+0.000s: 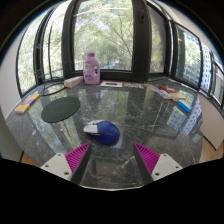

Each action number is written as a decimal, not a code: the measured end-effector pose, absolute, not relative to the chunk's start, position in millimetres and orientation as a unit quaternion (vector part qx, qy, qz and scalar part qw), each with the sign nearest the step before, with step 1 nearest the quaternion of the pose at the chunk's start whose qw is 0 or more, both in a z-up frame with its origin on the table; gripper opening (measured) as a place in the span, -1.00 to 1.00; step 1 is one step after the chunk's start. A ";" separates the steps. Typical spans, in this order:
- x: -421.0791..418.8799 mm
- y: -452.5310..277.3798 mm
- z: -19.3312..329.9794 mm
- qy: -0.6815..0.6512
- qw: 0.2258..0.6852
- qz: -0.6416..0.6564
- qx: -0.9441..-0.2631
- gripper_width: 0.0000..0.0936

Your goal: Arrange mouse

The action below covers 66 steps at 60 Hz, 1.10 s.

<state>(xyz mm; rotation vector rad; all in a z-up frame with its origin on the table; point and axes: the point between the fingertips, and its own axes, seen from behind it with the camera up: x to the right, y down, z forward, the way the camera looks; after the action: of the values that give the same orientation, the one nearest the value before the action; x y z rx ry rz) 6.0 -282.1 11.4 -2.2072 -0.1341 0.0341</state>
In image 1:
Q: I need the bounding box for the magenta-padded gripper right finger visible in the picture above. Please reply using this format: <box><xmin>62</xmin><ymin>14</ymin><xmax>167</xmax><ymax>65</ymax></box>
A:
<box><xmin>132</xmin><ymin>142</ymin><xmax>184</xmax><ymax>185</ymax></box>

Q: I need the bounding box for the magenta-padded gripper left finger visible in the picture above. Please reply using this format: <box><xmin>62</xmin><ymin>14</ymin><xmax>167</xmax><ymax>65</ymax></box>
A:
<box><xmin>40</xmin><ymin>142</ymin><xmax>93</xmax><ymax>185</ymax></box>

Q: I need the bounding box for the blue and white computer mouse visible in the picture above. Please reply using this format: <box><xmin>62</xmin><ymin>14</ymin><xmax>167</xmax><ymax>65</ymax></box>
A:
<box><xmin>82</xmin><ymin>119</ymin><xmax>121</xmax><ymax>146</ymax></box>

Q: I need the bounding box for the dark round mouse pad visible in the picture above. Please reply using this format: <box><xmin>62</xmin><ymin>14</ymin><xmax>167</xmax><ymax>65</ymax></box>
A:
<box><xmin>40</xmin><ymin>96</ymin><xmax>81</xmax><ymax>124</ymax></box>

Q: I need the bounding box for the white slim box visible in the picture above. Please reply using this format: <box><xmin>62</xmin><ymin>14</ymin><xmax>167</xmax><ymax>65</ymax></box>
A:
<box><xmin>156</xmin><ymin>88</ymin><xmax>173</xmax><ymax>101</ymax></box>

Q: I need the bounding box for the beige flat box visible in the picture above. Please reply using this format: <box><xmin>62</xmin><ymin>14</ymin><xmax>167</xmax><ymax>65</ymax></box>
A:
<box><xmin>169</xmin><ymin>91</ymin><xmax>188</xmax><ymax>103</ymax></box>

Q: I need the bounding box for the colourful slim box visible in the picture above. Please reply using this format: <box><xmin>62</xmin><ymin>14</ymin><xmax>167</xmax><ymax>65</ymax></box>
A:
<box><xmin>147</xmin><ymin>83</ymin><xmax>161</xmax><ymax>95</ymax></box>

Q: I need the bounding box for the red flat box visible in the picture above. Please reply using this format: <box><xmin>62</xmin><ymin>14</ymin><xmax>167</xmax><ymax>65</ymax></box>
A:
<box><xmin>158</xmin><ymin>85</ymin><xmax>178</xmax><ymax>95</ymax></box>

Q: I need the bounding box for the yellow and purple flat box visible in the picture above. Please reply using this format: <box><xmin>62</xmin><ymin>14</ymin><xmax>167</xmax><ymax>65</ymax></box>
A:
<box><xmin>14</xmin><ymin>92</ymin><xmax>42</xmax><ymax>116</ymax></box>

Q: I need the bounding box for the grey flat booklet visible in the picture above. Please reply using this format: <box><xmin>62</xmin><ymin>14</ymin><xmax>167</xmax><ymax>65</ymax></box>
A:
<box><xmin>123</xmin><ymin>81</ymin><xmax>146</xmax><ymax>90</ymax></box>

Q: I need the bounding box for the white and orange carton box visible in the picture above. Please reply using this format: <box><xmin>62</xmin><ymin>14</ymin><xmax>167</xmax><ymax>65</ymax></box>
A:
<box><xmin>63</xmin><ymin>75</ymin><xmax>85</xmax><ymax>90</ymax></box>

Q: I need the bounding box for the white card with dark print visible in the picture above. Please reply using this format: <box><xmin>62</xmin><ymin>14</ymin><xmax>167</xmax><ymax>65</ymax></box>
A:
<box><xmin>99</xmin><ymin>80</ymin><xmax>125</xmax><ymax>89</ymax></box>

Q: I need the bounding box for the purple detergent bottle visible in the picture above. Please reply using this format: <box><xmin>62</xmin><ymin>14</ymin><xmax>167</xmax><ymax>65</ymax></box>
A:
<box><xmin>83</xmin><ymin>50</ymin><xmax>101</xmax><ymax>85</ymax></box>

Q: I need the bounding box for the black cable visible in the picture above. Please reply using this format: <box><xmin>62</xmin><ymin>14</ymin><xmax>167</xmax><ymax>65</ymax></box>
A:
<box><xmin>34</xmin><ymin>78</ymin><xmax>68</xmax><ymax>98</ymax></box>

